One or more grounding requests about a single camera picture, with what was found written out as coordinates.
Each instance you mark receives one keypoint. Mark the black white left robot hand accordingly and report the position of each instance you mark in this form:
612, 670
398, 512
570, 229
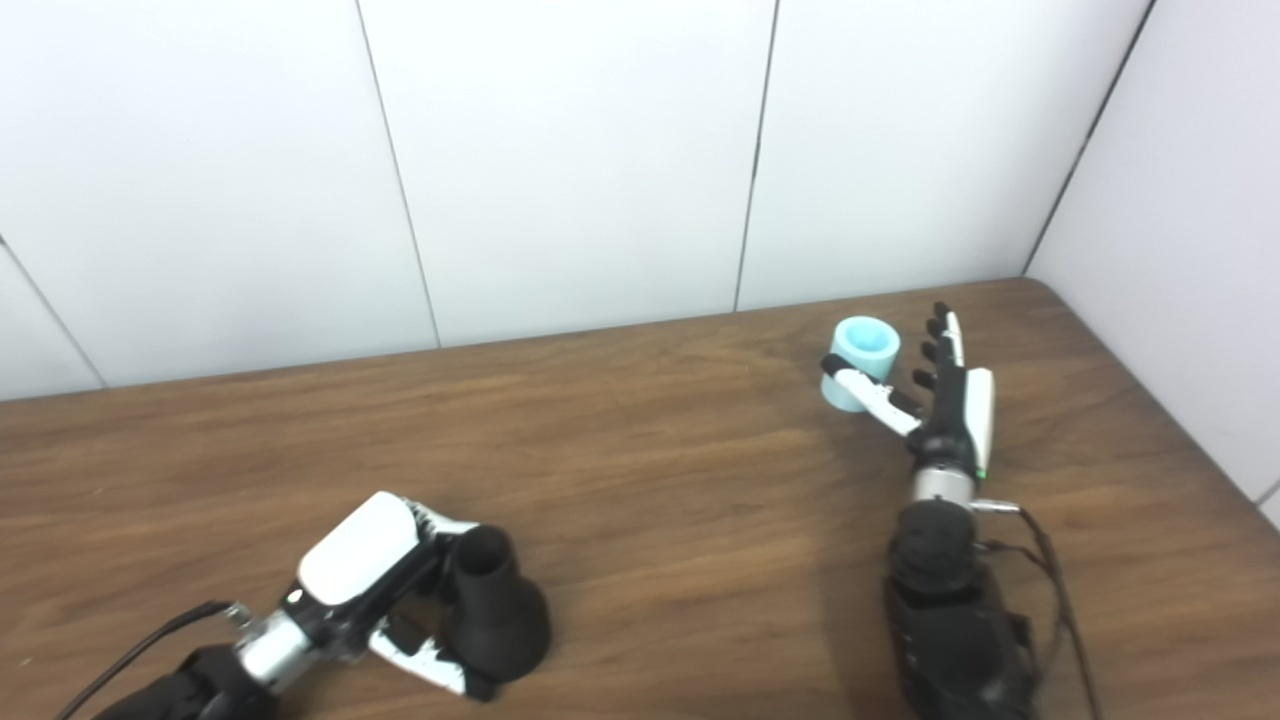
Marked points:
360, 550

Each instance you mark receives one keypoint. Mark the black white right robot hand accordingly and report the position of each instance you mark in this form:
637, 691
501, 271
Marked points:
950, 420

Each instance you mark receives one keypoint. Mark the black flared nozzle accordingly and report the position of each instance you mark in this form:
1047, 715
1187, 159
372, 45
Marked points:
500, 610

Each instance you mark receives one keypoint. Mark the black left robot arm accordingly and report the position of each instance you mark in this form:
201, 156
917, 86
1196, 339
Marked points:
200, 685

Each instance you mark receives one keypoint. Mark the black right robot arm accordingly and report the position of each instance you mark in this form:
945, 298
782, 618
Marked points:
950, 620

